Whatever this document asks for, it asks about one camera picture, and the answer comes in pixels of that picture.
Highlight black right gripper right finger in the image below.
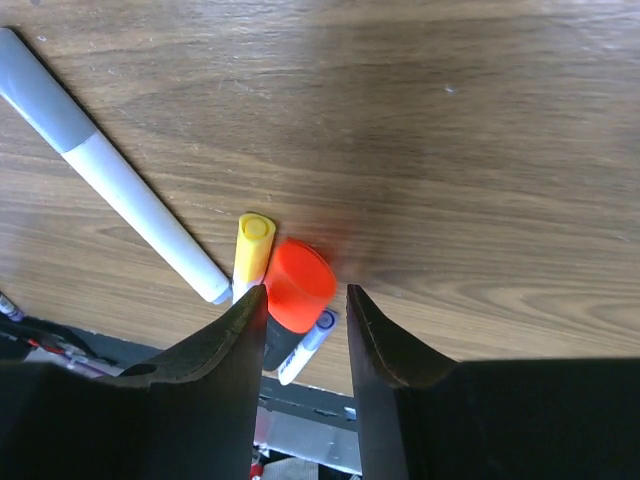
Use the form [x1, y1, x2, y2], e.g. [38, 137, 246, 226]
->
[346, 285, 639, 479]

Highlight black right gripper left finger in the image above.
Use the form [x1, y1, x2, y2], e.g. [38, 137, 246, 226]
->
[1, 286, 267, 479]

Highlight blue cap white marker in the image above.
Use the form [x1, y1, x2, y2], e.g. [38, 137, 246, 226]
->
[277, 309, 338, 386]

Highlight orange black highlighter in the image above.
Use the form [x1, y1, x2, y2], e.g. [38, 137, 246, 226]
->
[263, 238, 337, 372]

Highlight yellow cap white marker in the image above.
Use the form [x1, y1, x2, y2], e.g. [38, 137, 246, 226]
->
[232, 212, 276, 303]

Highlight dark purple pen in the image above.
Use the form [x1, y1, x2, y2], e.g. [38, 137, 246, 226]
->
[0, 293, 25, 322]

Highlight grey cap white marker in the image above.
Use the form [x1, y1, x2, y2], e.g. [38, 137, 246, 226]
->
[1, 27, 231, 304]

